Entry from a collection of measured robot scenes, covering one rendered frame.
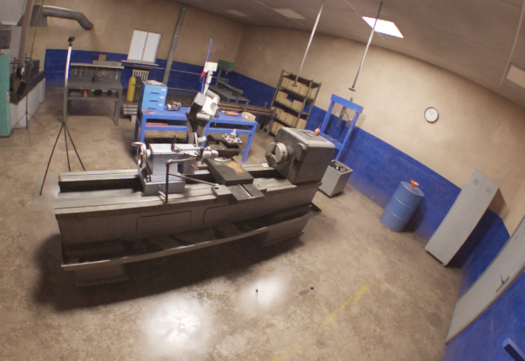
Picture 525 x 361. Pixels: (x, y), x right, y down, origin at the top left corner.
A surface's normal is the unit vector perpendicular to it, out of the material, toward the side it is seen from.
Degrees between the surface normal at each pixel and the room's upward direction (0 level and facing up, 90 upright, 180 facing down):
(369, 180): 90
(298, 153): 90
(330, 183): 90
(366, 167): 90
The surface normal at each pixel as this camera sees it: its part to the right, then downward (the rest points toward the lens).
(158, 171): 0.66, 0.09
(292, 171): -0.76, 0.04
